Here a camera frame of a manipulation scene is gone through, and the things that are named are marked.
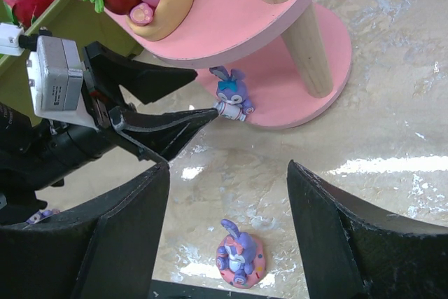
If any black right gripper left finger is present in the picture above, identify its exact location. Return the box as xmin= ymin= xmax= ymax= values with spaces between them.
xmin=1 ymin=163 xmax=170 ymax=298

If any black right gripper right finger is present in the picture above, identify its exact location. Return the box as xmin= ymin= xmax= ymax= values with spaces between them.
xmin=287 ymin=161 xmax=447 ymax=298

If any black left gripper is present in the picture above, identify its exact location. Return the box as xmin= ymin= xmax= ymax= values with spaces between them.
xmin=1 ymin=41 xmax=218 ymax=222

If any blue purple bunny toy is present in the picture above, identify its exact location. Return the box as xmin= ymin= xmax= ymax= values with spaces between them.
xmin=209 ymin=66 xmax=255 ymax=122

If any purple bunny pink disc toy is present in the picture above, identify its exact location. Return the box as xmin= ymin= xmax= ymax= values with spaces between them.
xmin=216 ymin=219 xmax=266 ymax=289

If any olive green plastic basket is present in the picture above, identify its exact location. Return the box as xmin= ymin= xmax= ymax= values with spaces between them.
xmin=0 ymin=0 xmax=146 ymax=114

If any pink three-tier shelf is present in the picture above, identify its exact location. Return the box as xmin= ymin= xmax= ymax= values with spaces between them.
xmin=103 ymin=0 xmax=353 ymax=130

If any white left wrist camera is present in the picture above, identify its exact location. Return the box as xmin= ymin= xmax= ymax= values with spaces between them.
xmin=0 ymin=22 xmax=97 ymax=128

